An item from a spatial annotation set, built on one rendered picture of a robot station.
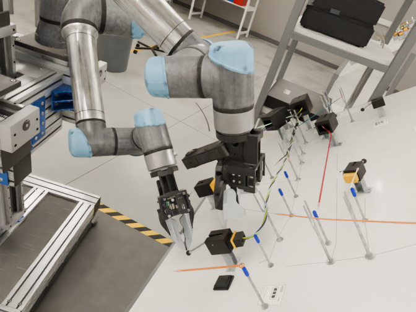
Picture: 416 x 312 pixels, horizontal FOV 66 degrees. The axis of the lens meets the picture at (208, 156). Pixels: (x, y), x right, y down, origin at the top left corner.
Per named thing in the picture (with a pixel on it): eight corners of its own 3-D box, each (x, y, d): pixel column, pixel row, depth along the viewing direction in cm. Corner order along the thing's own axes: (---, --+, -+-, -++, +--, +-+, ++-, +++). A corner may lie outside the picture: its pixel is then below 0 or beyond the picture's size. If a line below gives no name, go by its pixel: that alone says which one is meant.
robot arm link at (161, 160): (144, 158, 84) (174, 149, 86) (148, 174, 84) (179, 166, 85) (143, 155, 77) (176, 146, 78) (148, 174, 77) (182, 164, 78)
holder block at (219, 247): (218, 243, 80) (210, 230, 79) (237, 241, 76) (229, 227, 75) (211, 255, 76) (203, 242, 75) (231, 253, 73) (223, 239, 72)
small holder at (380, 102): (364, 118, 120) (358, 103, 119) (387, 111, 116) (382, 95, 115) (364, 122, 117) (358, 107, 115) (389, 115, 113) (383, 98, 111)
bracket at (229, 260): (232, 258, 80) (223, 242, 79) (241, 257, 79) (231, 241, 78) (225, 272, 77) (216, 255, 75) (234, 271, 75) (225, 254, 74)
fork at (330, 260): (335, 264, 62) (307, 204, 59) (325, 265, 63) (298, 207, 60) (335, 257, 64) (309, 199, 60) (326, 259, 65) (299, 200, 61)
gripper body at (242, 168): (254, 197, 61) (254, 140, 56) (212, 189, 65) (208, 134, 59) (265, 177, 67) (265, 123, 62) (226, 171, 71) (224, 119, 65)
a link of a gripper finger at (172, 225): (176, 258, 76) (165, 220, 77) (174, 253, 82) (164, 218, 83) (189, 254, 77) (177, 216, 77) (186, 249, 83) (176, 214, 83)
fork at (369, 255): (375, 259, 59) (348, 195, 55) (364, 260, 60) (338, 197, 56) (374, 252, 61) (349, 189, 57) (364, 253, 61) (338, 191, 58)
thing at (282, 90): (260, 105, 163) (265, 93, 159) (273, 86, 192) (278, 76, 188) (322, 131, 157) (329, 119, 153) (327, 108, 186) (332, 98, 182)
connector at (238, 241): (229, 240, 77) (225, 234, 76) (247, 237, 74) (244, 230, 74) (225, 249, 74) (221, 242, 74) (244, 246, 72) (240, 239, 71)
